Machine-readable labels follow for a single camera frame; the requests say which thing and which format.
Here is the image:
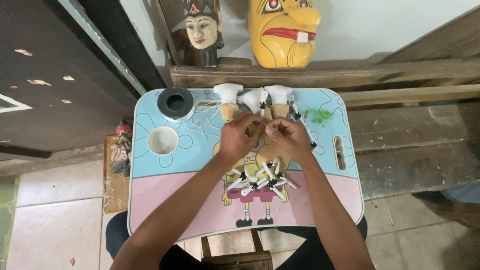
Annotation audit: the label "painted wooden figure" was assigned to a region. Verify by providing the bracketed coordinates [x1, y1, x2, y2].
[109, 119, 134, 178]

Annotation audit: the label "wooden steps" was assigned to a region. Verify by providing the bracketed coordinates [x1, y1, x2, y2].
[337, 84, 480, 200]

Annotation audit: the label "paint-stained wooden board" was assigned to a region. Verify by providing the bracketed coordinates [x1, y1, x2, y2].
[103, 134, 131, 215]

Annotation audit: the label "yellow wooden mask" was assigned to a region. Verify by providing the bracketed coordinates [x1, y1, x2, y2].
[247, 0, 322, 69]

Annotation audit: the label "white puppet torso with arm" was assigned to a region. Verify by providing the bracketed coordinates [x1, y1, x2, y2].
[238, 87, 269, 120]

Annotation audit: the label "black door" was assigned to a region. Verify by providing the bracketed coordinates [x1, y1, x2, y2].
[0, 0, 167, 159]

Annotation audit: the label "person's right hand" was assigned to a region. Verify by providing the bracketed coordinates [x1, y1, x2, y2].
[265, 116, 318, 168]

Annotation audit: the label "pile of white puppet arms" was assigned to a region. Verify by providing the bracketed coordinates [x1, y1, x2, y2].
[225, 157, 298, 202]

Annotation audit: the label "black tape roll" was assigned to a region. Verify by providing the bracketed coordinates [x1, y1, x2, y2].
[157, 86, 196, 123]

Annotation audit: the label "blue cloth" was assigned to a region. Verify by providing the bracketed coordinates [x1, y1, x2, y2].
[440, 183, 480, 205]

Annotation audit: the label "person's left hand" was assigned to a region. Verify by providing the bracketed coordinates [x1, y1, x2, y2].
[218, 111, 265, 164]

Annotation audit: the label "white thread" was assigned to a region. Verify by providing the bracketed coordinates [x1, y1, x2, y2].
[204, 98, 241, 118]

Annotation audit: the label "white round cup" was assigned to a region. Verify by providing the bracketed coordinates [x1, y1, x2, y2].
[146, 125, 180, 157]

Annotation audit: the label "person's black trousers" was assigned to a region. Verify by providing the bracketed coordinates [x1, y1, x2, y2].
[105, 210, 368, 270]

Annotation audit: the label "wooden shelf plank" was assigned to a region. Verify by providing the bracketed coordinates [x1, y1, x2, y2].
[170, 57, 480, 89]

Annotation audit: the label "white puppet torso wooden base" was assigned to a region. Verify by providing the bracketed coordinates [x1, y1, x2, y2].
[264, 85, 293, 119]
[213, 83, 244, 122]

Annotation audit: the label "cartoon print lap table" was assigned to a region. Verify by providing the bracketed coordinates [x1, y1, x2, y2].
[127, 88, 365, 243]

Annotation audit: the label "carved wooden puppet head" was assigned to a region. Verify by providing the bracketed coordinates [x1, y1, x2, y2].
[182, 0, 226, 68]

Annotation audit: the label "wooden stool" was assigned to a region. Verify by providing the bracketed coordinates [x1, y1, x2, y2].
[200, 228, 274, 270]

